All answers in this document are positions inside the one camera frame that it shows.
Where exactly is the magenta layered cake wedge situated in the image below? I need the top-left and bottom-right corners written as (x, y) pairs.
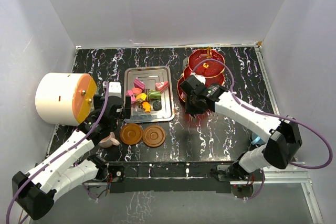
top-left (133, 78), bottom-right (145, 90)

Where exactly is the red white strawberry cake slice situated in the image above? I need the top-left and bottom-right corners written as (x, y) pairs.
top-left (155, 81), bottom-right (170, 92)

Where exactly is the red three-tier cake stand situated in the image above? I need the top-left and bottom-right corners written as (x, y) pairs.
top-left (177, 47), bottom-right (225, 102)

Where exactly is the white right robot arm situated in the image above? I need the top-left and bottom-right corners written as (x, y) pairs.
top-left (180, 75), bottom-right (302, 180)

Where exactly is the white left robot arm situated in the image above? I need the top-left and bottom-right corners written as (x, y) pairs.
top-left (11, 96), bottom-right (131, 220)

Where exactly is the pink square cake block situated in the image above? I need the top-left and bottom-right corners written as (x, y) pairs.
top-left (125, 90), bottom-right (136, 104)

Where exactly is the salmon pink cake piece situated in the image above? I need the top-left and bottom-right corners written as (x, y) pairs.
top-left (132, 88), bottom-right (143, 95)

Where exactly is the yellow orange cake piece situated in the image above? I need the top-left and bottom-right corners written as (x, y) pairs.
top-left (136, 93), bottom-right (147, 103)

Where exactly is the orange fish shaped pastry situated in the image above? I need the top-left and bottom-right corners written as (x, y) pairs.
top-left (142, 101), bottom-right (151, 113)

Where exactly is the brown wooden coaster left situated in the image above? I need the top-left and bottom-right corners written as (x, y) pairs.
top-left (120, 123), bottom-right (143, 145)

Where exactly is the brown wooden coaster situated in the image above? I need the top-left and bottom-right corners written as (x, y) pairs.
top-left (120, 123), bottom-right (143, 145)
top-left (142, 125), bottom-right (166, 147)

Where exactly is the silver metal tray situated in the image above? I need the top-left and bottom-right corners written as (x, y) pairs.
top-left (123, 66), bottom-right (174, 123)

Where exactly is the green striped macaron cake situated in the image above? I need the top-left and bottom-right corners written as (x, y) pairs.
top-left (147, 90), bottom-right (161, 100)

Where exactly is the dark chocolate cookie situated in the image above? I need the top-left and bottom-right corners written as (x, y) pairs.
top-left (152, 101), bottom-right (162, 111)

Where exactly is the pink ceramic cup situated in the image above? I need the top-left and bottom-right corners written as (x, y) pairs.
top-left (99, 132), bottom-right (120, 148)

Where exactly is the brown wooden coaster right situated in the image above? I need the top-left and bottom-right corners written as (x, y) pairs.
top-left (142, 125), bottom-right (166, 147)

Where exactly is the clear tape roll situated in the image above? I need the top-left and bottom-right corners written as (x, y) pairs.
top-left (182, 57), bottom-right (188, 72)

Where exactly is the white cylindrical drum container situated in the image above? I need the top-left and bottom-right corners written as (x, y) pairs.
top-left (35, 73), bottom-right (97, 126)

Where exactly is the blue ceramic cup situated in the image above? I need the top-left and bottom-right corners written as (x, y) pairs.
top-left (251, 132), bottom-right (264, 145)

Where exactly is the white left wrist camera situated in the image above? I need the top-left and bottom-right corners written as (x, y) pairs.
top-left (108, 82), bottom-right (122, 98)

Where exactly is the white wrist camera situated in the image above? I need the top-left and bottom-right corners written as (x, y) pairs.
top-left (195, 74), bottom-right (206, 84)
top-left (108, 82), bottom-right (122, 98)

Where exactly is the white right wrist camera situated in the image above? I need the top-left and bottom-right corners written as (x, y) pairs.
top-left (195, 74), bottom-right (206, 84)

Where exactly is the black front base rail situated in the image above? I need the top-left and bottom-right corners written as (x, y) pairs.
top-left (106, 161), bottom-right (266, 195)

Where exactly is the aluminium frame rail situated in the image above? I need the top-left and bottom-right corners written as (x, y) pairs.
top-left (255, 45), bottom-right (324, 223)

